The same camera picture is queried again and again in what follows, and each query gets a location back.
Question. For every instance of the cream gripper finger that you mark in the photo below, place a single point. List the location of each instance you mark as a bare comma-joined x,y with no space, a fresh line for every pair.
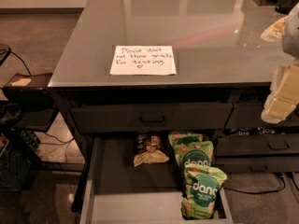
284,94

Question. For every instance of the brown chip bag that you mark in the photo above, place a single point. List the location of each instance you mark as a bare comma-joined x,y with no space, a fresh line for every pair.
149,149

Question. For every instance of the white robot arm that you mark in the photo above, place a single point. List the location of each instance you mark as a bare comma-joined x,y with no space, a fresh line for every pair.
287,31

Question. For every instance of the right dark top drawer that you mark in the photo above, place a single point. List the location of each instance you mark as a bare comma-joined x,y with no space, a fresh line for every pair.
248,115

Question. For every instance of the right dark middle drawer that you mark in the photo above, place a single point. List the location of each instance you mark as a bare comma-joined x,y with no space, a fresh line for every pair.
258,145

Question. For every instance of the dark snack bags right drawer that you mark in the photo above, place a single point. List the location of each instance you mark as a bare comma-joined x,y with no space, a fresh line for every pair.
262,131

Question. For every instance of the right dark bottom drawer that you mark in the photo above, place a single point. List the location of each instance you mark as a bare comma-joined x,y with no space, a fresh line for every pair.
263,164

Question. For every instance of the rear green dang snack bag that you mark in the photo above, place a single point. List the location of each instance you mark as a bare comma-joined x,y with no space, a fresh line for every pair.
184,137

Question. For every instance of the front green dang snack bag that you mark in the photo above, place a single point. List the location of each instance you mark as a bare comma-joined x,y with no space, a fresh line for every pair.
202,184

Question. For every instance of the closed dark top drawer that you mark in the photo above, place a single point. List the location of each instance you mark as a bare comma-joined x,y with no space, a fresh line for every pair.
125,118

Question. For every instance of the open grey middle drawer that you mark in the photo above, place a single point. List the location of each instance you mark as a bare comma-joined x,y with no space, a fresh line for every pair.
119,193

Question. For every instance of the white handwritten paper note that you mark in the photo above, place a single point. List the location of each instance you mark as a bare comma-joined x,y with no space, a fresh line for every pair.
143,61

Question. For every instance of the dark side table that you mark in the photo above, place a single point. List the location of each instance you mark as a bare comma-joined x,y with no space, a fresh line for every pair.
31,94

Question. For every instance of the black plastic crate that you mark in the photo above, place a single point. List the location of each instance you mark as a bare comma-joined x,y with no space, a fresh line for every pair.
16,160

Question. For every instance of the black top drawer handle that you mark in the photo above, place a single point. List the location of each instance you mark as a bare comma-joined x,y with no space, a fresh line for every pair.
156,120

